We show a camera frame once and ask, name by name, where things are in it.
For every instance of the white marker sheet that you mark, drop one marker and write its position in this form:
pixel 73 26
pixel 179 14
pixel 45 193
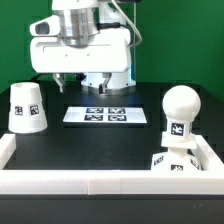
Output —
pixel 115 115

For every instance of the white lamp shade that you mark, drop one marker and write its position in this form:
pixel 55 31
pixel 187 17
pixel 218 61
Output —
pixel 26 113

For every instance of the white lamp base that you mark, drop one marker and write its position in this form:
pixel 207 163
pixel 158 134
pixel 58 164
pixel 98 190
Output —
pixel 176 158

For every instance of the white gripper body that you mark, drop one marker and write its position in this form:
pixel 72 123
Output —
pixel 107 51

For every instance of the white lamp bulb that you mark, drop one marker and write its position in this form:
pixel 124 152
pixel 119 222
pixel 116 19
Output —
pixel 181 104

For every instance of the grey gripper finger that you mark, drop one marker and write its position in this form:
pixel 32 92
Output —
pixel 103 85
pixel 59 81

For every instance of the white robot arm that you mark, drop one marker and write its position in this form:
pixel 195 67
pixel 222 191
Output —
pixel 88 37

